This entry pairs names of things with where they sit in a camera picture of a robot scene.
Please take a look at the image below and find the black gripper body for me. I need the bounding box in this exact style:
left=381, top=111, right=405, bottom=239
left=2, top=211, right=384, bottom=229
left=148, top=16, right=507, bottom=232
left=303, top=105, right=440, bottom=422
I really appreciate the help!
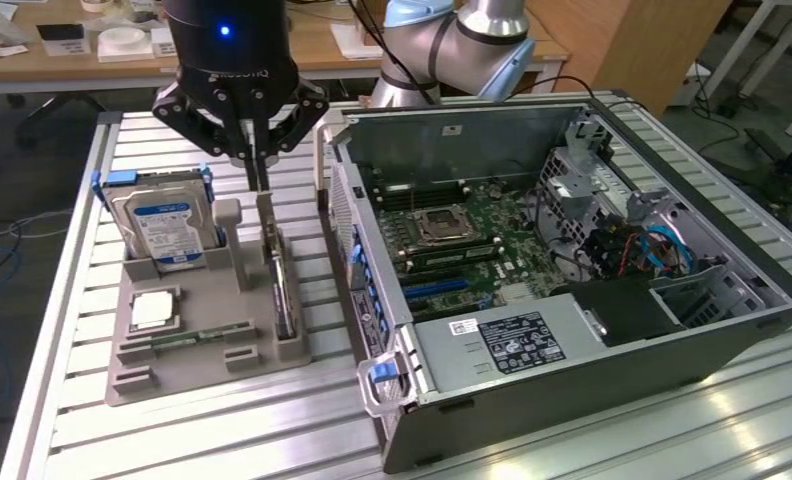
left=161, top=0, right=303, bottom=155

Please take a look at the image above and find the black graphics card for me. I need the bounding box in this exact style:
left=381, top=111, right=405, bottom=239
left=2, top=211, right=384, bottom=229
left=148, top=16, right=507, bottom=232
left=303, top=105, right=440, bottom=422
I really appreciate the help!
left=255, top=191, right=301, bottom=346

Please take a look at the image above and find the plain white box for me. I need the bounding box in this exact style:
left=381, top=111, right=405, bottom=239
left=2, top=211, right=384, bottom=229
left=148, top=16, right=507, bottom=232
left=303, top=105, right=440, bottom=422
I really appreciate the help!
left=149, top=27, right=179, bottom=59

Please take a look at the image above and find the wooden desk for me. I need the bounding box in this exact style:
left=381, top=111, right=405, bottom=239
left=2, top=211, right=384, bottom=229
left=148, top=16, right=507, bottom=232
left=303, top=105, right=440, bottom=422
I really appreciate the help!
left=0, top=0, right=571, bottom=109

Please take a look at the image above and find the white paper stack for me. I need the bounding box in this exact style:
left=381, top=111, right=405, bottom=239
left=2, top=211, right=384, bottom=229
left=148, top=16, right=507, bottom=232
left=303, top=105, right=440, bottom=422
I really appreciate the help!
left=331, top=22, right=385, bottom=60

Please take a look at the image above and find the white box with tape roll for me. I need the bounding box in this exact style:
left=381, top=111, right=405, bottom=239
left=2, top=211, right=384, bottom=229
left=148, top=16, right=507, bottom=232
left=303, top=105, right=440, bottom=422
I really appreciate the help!
left=96, top=27, right=156, bottom=64

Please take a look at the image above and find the black chair base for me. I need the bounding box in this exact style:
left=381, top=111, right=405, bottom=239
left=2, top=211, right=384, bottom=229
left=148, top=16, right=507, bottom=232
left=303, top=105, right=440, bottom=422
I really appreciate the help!
left=5, top=92, right=108, bottom=149

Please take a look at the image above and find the black and white label box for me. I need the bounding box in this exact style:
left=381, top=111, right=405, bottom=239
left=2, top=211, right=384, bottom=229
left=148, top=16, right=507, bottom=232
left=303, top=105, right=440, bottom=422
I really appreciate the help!
left=34, top=23, right=94, bottom=57

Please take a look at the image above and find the hard disk with blue caddy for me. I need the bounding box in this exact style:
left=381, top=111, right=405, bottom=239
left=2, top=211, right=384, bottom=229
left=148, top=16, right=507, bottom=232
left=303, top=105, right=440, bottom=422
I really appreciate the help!
left=93, top=162, right=219, bottom=274

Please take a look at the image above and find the CPU socket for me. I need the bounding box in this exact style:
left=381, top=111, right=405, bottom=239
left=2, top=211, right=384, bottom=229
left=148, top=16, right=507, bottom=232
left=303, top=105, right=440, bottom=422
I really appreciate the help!
left=413, top=205, right=481, bottom=247

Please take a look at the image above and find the black RAM stick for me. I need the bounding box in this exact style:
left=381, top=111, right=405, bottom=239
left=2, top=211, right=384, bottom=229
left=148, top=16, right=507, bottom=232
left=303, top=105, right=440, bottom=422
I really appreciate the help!
left=401, top=238, right=504, bottom=272

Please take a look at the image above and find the green motherboard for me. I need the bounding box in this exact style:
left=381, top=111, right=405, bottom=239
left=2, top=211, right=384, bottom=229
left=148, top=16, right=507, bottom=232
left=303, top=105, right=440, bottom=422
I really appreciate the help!
left=359, top=164, right=571, bottom=324

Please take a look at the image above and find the silver CPU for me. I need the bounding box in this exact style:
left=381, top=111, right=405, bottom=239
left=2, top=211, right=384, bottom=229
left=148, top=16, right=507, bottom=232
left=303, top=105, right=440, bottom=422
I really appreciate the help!
left=128, top=293, right=177, bottom=330

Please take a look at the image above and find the blue expansion slot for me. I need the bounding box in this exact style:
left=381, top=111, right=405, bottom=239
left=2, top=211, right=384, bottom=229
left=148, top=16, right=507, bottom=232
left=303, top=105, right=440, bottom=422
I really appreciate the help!
left=401, top=278, right=469, bottom=301

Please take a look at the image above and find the silver drive cage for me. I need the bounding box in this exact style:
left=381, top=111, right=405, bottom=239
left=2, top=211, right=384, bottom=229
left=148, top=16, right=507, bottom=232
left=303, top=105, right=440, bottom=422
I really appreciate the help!
left=535, top=107, right=644, bottom=241

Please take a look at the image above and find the green RAM stick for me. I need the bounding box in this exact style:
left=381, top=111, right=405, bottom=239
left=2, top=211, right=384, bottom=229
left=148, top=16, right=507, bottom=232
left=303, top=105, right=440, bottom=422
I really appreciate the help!
left=148, top=322, right=251, bottom=351

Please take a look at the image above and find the wooden cabinet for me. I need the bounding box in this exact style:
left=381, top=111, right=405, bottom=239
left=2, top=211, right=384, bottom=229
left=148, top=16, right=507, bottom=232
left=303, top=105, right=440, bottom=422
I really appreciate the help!
left=521, top=0, right=735, bottom=116

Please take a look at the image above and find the grey parts rack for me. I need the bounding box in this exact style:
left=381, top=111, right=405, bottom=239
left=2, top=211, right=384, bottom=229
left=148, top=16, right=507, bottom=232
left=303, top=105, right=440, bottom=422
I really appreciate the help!
left=104, top=197, right=311, bottom=407

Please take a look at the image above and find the grey power supply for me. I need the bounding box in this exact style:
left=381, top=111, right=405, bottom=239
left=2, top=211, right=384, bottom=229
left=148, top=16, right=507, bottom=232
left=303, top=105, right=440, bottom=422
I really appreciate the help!
left=395, top=292, right=611, bottom=396

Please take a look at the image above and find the black fan shroud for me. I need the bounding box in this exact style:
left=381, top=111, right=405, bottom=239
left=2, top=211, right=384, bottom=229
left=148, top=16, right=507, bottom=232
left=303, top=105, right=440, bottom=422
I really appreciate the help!
left=565, top=273, right=688, bottom=349

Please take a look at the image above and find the open grey PC case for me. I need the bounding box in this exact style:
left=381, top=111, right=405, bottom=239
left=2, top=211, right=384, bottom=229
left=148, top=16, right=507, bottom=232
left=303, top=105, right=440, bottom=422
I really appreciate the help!
left=312, top=97, right=792, bottom=475

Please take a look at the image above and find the white table leg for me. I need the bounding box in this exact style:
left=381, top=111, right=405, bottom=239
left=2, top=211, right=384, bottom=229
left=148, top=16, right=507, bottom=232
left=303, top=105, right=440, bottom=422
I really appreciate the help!
left=695, top=0, right=792, bottom=136

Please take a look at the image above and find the black floor stand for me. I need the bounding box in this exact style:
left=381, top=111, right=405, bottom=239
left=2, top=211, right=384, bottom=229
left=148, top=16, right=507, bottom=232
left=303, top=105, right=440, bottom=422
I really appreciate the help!
left=742, top=99, right=792, bottom=221

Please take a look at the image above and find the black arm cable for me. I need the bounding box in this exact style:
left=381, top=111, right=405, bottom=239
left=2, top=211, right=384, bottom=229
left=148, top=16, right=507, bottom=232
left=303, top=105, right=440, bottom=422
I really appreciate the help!
left=348, top=0, right=437, bottom=106

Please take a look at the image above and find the black and red wire bundle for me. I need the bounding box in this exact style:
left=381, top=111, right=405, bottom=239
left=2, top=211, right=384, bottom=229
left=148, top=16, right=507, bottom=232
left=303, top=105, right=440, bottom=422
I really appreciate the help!
left=580, top=227, right=644, bottom=279

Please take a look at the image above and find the white switch box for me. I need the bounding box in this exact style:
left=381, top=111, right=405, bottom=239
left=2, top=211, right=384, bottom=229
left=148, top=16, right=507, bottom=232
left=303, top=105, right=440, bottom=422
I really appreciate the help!
left=680, top=62, right=712, bottom=109

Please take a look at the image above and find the blue wire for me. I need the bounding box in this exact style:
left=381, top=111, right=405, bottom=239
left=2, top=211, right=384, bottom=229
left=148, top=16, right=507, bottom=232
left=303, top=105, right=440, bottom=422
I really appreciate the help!
left=639, top=225, right=695, bottom=276

